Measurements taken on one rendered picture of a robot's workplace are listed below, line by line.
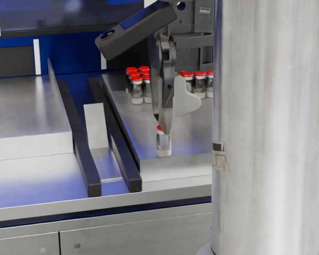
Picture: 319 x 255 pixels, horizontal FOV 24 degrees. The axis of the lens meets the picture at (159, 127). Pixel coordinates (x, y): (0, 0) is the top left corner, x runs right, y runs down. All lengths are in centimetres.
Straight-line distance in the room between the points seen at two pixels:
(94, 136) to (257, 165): 62
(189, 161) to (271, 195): 50
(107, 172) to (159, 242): 52
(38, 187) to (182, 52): 27
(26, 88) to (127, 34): 41
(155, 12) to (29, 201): 30
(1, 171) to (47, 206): 12
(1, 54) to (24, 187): 43
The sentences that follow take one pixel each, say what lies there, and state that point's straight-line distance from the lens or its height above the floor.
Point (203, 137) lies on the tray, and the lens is 116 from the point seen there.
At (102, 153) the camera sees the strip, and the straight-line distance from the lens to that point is 111.
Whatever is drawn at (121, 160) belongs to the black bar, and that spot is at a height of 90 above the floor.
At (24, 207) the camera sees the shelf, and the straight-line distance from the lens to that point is 100.
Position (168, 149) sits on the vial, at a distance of 109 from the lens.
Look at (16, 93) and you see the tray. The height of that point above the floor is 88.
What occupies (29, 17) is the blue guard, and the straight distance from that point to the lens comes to 131.
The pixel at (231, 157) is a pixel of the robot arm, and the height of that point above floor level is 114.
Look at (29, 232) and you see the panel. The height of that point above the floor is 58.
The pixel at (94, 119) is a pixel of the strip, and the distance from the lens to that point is 113.
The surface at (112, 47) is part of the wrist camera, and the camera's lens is 100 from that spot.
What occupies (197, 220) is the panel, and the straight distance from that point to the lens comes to 155.
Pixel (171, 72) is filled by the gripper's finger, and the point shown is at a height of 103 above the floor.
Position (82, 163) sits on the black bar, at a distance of 105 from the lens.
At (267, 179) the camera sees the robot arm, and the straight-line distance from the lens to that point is 53.
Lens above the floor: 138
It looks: 25 degrees down
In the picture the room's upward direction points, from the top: straight up
